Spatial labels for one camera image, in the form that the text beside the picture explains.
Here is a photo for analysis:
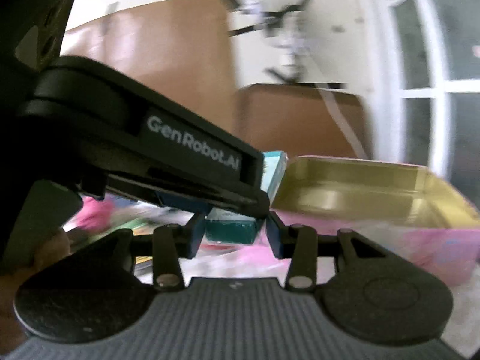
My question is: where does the teal small box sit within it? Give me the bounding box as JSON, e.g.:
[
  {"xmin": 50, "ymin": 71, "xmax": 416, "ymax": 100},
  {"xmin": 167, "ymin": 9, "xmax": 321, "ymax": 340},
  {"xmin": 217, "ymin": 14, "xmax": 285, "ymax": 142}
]
[{"xmin": 205, "ymin": 150, "xmax": 288, "ymax": 245}]

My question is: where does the pink plush item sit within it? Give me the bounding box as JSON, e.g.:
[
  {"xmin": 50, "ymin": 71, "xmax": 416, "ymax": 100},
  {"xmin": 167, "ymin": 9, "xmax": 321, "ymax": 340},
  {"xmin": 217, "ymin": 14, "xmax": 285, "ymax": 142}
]
[{"xmin": 73, "ymin": 197, "xmax": 115, "ymax": 233}]

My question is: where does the pink gold storage box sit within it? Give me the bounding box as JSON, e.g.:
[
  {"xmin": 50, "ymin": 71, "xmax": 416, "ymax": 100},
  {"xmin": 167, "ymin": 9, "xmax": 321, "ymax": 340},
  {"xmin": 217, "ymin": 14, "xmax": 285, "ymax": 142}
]
[{"xmin": 272, "ymin": 156, "xmax": 479, "ymax": 286}]

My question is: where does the brown folding chair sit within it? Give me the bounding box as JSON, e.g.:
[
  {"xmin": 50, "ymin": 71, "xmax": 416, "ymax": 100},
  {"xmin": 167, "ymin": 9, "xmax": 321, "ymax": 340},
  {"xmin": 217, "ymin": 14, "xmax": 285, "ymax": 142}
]
[{"xmin": 235, "ymin": 84, "xmax": 372, "ymax": 159}]

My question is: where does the wooden board panel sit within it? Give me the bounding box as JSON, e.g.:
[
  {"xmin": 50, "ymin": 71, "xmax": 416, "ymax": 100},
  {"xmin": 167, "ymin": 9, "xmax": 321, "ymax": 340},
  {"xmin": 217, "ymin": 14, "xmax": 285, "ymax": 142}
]
[{"xmin": 62, "ymin": 0, "xmax": 237, "ymax": 132}]

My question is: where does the white lamp on wall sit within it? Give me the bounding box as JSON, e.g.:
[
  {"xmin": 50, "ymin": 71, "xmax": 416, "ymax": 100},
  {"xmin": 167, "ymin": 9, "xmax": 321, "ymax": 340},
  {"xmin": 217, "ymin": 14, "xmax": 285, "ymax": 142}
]
[{"xmin": 222, "ymin": 0, "xmax": 313, "ymax": 85}]

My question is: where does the white window frame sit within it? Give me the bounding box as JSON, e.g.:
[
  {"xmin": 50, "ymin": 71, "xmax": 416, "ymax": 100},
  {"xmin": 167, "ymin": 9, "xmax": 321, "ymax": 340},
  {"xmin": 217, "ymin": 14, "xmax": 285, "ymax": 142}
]
[{"xmin": 364, "ymin": 0, "xmax": 479, "ymax": 203}]

